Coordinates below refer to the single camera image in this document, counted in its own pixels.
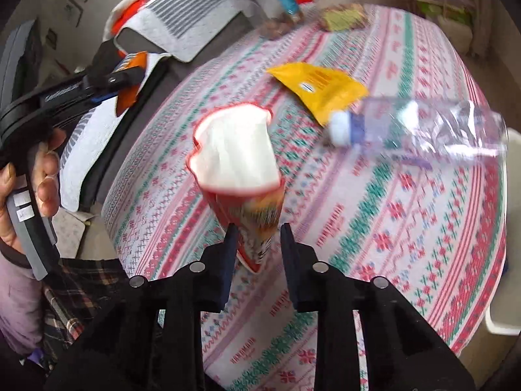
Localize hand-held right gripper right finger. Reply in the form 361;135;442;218
280;222;476;391

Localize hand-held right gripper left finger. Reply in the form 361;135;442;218
45;224;239;391

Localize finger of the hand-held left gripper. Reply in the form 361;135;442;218
83;67;144;104

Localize orange and white packet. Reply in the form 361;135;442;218
115;50;148;117

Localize red snack bag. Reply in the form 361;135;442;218
185;103;287;274

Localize person's left forearm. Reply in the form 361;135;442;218
0;239;47;356

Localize person's left hand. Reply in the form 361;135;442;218
0;128;68;252

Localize white quilted cover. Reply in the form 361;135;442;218
58;52;160;213

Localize orange cloth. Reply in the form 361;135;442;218
109;0;148;36

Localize white grey striped quilt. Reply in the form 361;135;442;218
113;0;254;65

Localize plaid pants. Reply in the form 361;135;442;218
40;258;133;369

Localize clear jar with blue label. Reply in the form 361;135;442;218
253;0;307;40

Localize yellow snack bag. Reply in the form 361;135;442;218
266;61;370;128

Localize crushed clear plastic bottle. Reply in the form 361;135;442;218
328;97;508;168

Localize green packet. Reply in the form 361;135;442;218
318;2;370;33

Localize dark grey curved frame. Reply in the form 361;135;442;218
0;20;43;109

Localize framed wall picture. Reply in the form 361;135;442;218
58;0;85;24

